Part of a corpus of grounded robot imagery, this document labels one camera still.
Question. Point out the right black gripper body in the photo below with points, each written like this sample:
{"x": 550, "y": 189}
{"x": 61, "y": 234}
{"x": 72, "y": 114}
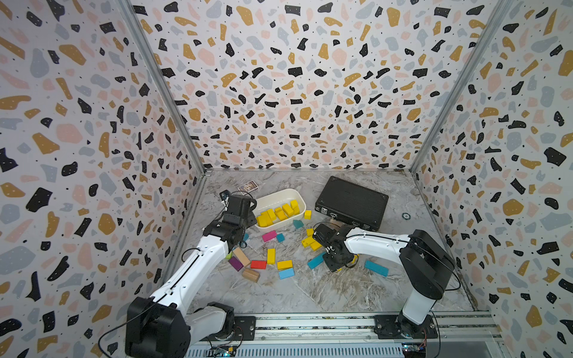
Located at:
{"x": 331, "y": 262}

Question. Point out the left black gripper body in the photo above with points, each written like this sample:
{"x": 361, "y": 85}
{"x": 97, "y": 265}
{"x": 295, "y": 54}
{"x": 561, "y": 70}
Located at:
{"x": 248, "y": 222}

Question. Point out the long yellow block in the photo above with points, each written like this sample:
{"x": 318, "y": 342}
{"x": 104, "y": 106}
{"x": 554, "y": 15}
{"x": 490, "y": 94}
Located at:
{"x": 264, "y": 220}

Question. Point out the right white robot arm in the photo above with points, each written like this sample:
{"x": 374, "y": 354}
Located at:
{"x": 427, "y": 265}

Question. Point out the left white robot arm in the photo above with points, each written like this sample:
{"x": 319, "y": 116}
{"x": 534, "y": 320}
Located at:
{"x": 179, "y": 291}

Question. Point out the long teal block centre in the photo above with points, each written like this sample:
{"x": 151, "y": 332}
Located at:
{"x": 316, "y": 262}

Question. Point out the long teal block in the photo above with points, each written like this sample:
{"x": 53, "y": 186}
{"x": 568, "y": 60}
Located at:
{"x": 376, "y": 268}
{"x": 316, "y": 262}

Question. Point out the teal wedge block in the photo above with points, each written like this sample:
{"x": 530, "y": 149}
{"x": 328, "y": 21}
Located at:
{"x": 298, "y": 224}

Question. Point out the long tan wood block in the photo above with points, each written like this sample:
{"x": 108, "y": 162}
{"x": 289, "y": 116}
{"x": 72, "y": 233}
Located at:
{"x": 241, "y": 256}

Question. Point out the black hard case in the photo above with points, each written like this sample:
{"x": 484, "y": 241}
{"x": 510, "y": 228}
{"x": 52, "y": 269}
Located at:
{"x": 352, "y": 204}

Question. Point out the purple block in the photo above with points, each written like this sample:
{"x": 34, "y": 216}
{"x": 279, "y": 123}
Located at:
{"x": 236, "y": 264}

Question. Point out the magenta block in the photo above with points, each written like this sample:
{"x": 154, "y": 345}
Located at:
{"x": 269, "y": 236}

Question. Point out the small playing card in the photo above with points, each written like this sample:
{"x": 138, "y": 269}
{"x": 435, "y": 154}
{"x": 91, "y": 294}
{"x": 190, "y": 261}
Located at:
{"x": 248, "y": 187}

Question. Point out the red block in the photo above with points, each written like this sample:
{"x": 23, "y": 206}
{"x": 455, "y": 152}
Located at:
{"x": 258, "y": 265}

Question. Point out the yellow upright block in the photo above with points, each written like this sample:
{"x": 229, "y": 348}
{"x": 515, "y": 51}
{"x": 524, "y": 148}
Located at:
{"x": 271, "y": 256}

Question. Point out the long teal block right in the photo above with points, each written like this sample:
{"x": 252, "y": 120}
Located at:
{"x": 376, "y": 268}

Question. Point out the natural wood block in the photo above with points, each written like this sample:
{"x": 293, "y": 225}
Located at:
{"x": 252, "y": 275}

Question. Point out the white plastic bin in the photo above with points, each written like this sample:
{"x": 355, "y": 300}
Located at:
{"x": 283, "y": 206}

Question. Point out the light blue block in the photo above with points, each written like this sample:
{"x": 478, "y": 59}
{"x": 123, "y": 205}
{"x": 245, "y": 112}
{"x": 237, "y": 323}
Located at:
{"x": 286, "y": 273}

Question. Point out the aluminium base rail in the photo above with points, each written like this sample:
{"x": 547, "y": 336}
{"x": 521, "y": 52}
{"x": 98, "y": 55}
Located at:
{"x": 454, "y": 334}

